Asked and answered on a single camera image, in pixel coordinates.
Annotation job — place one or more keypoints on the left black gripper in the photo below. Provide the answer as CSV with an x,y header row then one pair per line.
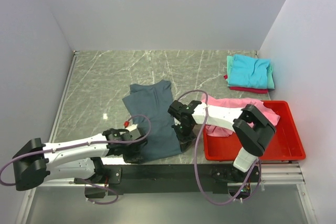
x,y
134,156

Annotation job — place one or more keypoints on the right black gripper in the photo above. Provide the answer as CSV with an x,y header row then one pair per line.
x,y
184,138

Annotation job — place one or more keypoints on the slate blue t shirt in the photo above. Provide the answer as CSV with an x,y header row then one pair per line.
x,y
149,105

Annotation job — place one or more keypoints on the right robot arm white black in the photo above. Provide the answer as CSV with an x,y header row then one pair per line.
x,y
253,129

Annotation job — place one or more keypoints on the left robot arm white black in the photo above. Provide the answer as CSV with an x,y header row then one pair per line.
x,y
36,162

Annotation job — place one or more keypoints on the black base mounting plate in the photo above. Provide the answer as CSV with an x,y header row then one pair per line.
x,y
171,178

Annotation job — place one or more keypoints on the crimson folded t shirt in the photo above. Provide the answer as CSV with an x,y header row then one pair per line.
x,y
251,90

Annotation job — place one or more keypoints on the cyan folded t shirt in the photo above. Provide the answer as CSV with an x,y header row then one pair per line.
x,y
249,70

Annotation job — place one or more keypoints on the pink t shirt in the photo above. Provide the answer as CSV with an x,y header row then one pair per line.
x,y
217,131

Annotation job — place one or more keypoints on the teal green folded t shirt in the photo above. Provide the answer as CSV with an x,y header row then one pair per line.
x,y
271,77

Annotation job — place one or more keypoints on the red plastic bin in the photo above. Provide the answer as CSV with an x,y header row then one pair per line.
x,y
286,144

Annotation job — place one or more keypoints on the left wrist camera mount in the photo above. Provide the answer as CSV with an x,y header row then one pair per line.
x,y
134,132

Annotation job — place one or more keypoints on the aluminium extrusion rail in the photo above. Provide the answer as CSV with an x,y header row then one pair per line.
x,y
277,200

